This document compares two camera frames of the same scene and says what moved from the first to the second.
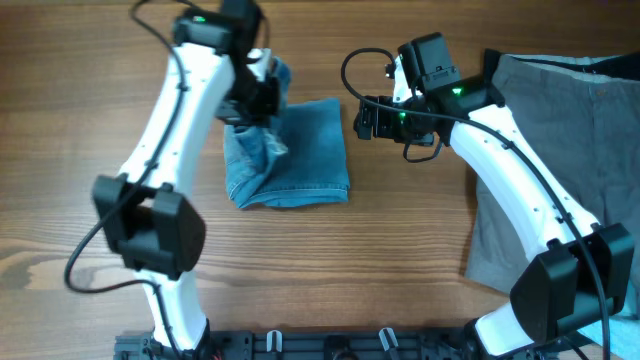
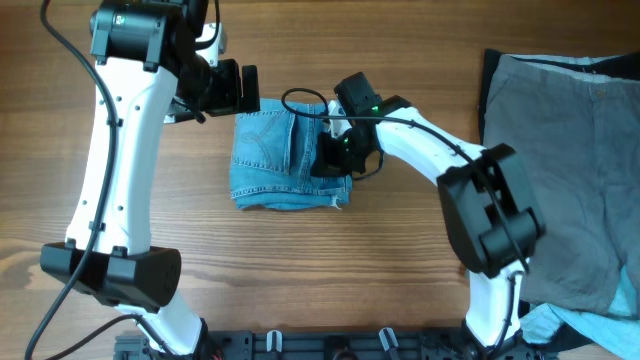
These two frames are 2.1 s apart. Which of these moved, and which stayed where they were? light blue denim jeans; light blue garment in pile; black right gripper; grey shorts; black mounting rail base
Moved: black right gripper; light blue denim jeans
Stayed: black mounting rail base; light blue garment in pile; grey shorts
